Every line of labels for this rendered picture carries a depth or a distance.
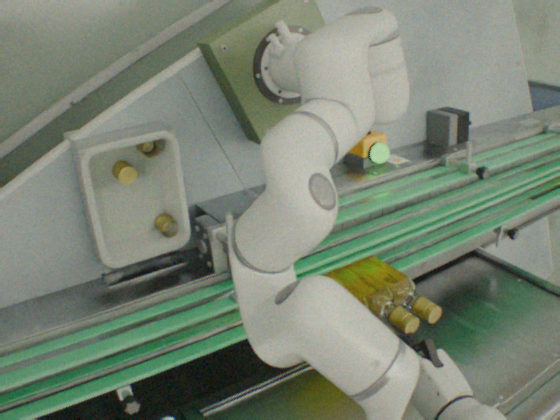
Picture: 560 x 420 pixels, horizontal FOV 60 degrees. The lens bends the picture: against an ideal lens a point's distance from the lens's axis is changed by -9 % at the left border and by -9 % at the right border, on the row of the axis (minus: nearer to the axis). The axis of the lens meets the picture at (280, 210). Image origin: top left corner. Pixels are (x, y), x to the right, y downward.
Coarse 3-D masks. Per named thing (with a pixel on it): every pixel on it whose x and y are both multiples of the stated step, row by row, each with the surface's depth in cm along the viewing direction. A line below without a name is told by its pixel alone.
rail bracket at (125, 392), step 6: (120, 390) 85; (126, 390) 85; (120, 396) 85; (126, 396) 84; (132, 396) 83; (126, 402) 82; (132, 402) 82; (138, 402) 83; (126, 408) 82; (132, 408) 82; (138, 408) 83
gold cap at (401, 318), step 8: (392, 312) 92; (400, 312) 91; (408, 312) 91; (392, 320) 91; (400, 320) 90; (408, 320) 89; (416, 320) 89; (400, 328) 90; (408, 328) 89; (416, 328) 90
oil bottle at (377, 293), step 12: (348, 264) 105; (336, 276) 102; (348, 276) 101; (360, 276) 101; (372, 276) 101; (360, 288) 97; (372, 288) 96; (384, 288) 96; (372, 300) 94; (384, 300) 94; (372, 312) 95
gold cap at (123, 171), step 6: (120, 162) 92; (126, 162) 93; (114, 168) 92; (120, 168) 90; (126, 168) 90; (132, 168) 90; (114, 174) 92; (120, 174) 89; (126, 174) 90; (132, 174) 91; (120, 180) 90; (126, 180) 90; (132, 180) 91
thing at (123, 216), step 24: (120, 144) 85; (168, 144) 91; (96, 168) 91; (144, 168) 96; (168, 168) 95; (96, 192) 92; (120, 192) 95; (144, 192) 98; (168, 192) 98; (96, 216) 87; (120, 216) 96; (144, 216) 99; (96, 240) 89; (120, 240) 98; (144, 240) 98; (168, 240) 98; (120, 264) 92
